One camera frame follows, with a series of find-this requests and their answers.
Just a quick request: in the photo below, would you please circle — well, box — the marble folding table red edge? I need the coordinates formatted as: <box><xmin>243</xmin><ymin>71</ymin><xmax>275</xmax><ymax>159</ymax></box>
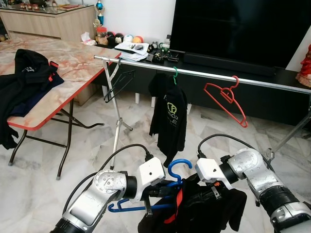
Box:
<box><xmin>0</xmin><ymin>36</ymin><xmax>122</xmax><ymax>180</ymax></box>

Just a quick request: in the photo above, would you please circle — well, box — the black wire hanger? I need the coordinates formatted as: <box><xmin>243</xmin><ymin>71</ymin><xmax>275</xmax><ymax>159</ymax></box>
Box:
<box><xmin>104</xmin><ymin>61</ymin><xmax>137</xmax><ymax>103</ymax></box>

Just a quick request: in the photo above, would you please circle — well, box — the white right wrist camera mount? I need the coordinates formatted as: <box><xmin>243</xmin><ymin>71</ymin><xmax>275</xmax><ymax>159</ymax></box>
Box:
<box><xmin>195</xmin><ymin>158</ymin><xmax>233</xmax><ymax>190</ymax></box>

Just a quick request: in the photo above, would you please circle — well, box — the blue gold trophy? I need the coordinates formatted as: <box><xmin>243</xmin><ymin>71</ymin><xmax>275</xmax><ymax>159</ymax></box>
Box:
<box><xmin>95</xmin><ymin>0</ymin><xmax>105</xmax><ymax>26</ymax></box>

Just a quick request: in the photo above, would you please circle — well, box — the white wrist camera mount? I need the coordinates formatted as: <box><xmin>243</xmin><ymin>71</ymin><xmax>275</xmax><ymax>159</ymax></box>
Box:
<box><xmin>134</xmin><ymin>156</ymin><xmax>166</xmax><ymax>202</ymax></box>
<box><xmin>195</xmin><ymin>158</ymin><xmax>233</xmax><ymax>190</ymax></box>

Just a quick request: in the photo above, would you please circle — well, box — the brown jar red lid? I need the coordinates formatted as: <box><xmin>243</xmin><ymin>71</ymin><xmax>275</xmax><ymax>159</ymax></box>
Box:
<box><xmin>95</xmin><ymin>26</ymin><xmax>108</xmax><ymax>46</ymax></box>

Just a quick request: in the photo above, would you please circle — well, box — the silver metal clothes rack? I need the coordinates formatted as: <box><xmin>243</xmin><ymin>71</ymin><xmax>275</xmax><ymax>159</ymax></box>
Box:
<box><xmin>94</xmin><ymin>55</ymin><xmax>311</xmax><ymax>161</ymax></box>

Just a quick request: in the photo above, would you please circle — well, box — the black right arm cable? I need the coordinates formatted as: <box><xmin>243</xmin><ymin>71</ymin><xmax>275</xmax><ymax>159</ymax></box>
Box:
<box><xmin>197</xmin><ymin>134</ymin><xmax>270</xmax><ymax>163</ymax></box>

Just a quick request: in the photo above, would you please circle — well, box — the large black television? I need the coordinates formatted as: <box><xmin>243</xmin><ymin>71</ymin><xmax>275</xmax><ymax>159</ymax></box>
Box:
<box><xmin>170</xmin><ymin>0</ymin><xmax>311</xmax><ymax>68</ymax></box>

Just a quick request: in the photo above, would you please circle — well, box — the black shirt white logo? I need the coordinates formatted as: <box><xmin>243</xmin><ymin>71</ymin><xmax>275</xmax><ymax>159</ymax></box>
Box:
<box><xmin>0</xmin><ymin>49</ymin><xmax>60</xmax><ymax>150</ymax></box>

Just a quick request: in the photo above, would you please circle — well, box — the blue plastic hanger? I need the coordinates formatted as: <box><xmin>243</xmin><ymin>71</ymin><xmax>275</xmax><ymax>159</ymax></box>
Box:
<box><xmin>107</xmin><ymin>159</ymin><xmax>193</xmax><ymax>213</ymax></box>

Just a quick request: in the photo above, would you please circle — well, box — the light wooden sideboard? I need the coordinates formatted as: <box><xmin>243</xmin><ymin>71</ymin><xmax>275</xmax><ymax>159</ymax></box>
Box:
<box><xmin>0</xmin><ymin>0</ymin><xmax>96</xmax><ymax>42</ymax></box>

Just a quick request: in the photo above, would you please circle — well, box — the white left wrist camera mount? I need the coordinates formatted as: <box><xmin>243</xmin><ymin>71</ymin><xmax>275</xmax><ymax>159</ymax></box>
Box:
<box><xmin>134</xmin><ymin>156</ymin><xmax>166</xmax><ymax>202</ymax></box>

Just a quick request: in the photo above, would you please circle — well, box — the black plush toy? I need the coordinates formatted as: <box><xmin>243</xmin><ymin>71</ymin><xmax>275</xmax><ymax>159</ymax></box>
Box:
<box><xmin>106</xmin><ymin>32</ymin><xmax>123</xmax><ymax>45</ymax></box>

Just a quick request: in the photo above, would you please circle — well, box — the black low tv console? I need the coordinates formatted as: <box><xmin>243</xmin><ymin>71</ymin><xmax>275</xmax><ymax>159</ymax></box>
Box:
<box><xmin>92</xmin><ymin>44</ymin><xmax>311</xmax><ymax>127</ymax></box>

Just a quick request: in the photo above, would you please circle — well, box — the black soundbar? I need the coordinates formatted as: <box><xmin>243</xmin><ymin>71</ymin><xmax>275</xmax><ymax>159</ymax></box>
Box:
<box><xmin>184</xmin><ymin>52</ymin><xmax>276</xmax><ymax>77</ymax></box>

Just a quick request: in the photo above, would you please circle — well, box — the pink white tissue box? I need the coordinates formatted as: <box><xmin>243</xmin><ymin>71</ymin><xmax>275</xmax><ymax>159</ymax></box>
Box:
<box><xmin>80</xmin><ymin>32</ymin><xmax>97</xmax><ymax>46</ymax></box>

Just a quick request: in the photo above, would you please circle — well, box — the black t-shirt green logo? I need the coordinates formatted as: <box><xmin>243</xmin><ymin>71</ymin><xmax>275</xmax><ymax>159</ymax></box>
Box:
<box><xmin>148</xmin><ymin>73</ymin><xmax>188</xmax><ymax>168</ymax></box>

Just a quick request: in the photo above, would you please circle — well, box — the red laughing buddha statue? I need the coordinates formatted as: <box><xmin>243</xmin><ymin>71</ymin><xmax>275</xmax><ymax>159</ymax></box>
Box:
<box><xmin>300</xmin><ymin>46</ymin><xmax>311</xmax><ymax>81</ymax></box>

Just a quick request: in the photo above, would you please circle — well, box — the red plastic hanger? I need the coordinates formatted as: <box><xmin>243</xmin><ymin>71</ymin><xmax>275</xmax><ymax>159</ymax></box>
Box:
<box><xmin>203</xmin><ymin>75</ymin><xmax>248</xmax><ymax>128</ymax></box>

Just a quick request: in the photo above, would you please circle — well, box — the stack of white papers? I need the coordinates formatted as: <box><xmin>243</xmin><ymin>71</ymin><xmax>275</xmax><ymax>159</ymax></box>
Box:
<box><xmin>114</xmin><ymin>41</ymin><xmax>150</xmax><ymax>61</ymax></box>

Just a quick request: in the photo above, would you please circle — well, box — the black shirt red trim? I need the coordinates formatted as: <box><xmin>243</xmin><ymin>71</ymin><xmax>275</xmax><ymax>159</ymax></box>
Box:
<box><xmin>138</xmin><ymin>172</ymin><xmax>247</xmax><ymax>233</ymax></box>

